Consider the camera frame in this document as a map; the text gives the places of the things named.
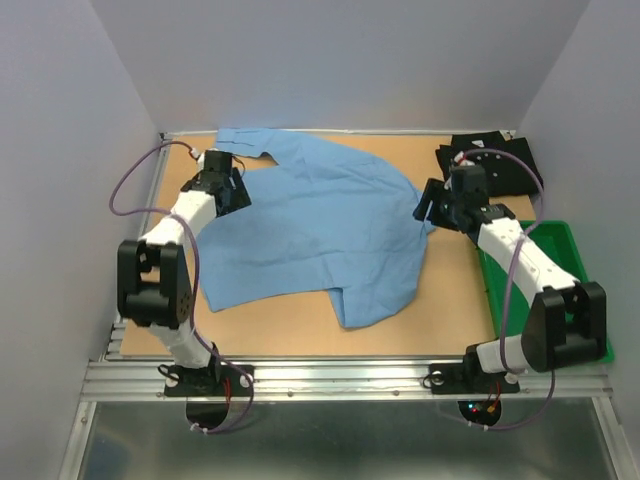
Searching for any light blue long sleeve shirt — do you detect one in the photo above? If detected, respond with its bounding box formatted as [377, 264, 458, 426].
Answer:
[197, 128, 432, 329]

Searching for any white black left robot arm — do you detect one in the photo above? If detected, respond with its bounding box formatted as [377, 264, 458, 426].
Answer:
[117, 149, 251, 394]

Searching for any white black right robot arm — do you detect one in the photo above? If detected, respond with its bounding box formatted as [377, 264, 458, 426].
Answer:
[413, 165, 608, 395]

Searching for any folded black shirt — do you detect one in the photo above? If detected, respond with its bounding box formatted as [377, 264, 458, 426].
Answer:
[435, 131, 544, 197]

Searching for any green plastic tray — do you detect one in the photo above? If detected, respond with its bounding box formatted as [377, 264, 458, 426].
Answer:
[476, 218, 607, 373]

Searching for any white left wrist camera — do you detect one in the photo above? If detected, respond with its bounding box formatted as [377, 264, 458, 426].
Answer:
[189, 149, 205, 171]

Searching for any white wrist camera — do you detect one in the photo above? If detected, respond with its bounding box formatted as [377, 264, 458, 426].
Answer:
[451, 152, 475, 167]
[189, 149, 205, 171]

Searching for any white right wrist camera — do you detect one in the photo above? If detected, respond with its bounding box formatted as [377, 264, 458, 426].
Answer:
[451, 152, 475, 167]

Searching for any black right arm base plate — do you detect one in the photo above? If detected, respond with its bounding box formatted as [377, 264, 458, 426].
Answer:
[422, 362, 520, 395]

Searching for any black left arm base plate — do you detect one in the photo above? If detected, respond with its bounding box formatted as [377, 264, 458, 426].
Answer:
[157, 363, 253, 398]

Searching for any aluminium table frame rail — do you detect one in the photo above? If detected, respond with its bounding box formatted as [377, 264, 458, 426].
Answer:
[59, 130, 621, 480]

